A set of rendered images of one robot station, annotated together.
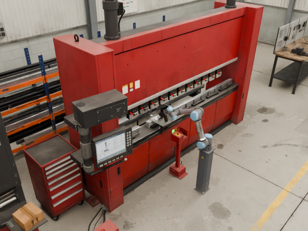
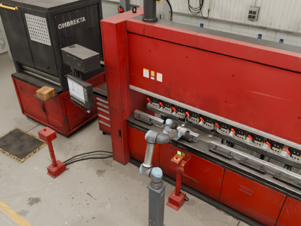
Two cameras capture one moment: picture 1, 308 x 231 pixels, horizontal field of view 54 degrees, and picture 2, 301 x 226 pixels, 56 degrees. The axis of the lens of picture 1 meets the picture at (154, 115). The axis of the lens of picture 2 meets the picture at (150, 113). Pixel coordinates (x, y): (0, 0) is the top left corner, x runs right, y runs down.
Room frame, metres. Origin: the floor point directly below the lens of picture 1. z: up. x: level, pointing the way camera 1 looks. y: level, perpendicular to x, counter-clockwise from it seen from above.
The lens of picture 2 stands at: (2.97, -2.97, 3.28)
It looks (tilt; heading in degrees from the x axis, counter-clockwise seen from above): 34 degrees down; 80
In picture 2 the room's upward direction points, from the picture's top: straight up
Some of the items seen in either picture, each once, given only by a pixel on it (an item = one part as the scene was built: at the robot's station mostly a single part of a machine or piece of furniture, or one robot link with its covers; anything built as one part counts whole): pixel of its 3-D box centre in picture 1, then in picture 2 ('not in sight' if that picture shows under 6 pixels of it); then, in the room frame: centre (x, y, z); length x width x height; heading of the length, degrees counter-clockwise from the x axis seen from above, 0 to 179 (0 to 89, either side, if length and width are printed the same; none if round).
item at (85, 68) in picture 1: (91, 129); (132, 91); (3.32, 0.81, 1.15); 0.85 x 0.25 x 2.30; 45
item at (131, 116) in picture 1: (132, 112); (155, 101); (3.59, 0.30, 1.26); 0.15 x 0.09 x 0.17; 135
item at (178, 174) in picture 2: (178, 153); (178, 181); (3.79, -0.39, 0.39); 0.05 x 0.05 x 0.54; 46
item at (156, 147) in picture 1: (182, 133); (219, 180); (4.32, -0.49, 0.41); 3.00 x 0.21 x 0.83; 135
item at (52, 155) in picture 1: (57, 178); (116, 111); (3.08, 1.31, 0.50); 0.50 x 0.50 x 1.00; 45
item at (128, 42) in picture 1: (187, 26); (245, 50); (4.35, -0.46, 2.23); 3.00 x 0.10 x 0.14; 135
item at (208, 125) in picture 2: (171, 93); (209, 121); (4.16, -0.27, 1.26); 0.15 x 0.09 x 0.17; 135
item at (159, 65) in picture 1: (184, 58); (237, 93); (4.35, -0.46, 1.74); 3.00 x 0.08 x 0.80; 135
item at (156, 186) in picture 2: (206, 145); (156, 181); (3.42, -0.74, 0.82); 0.15 x 0.15 x 0.10
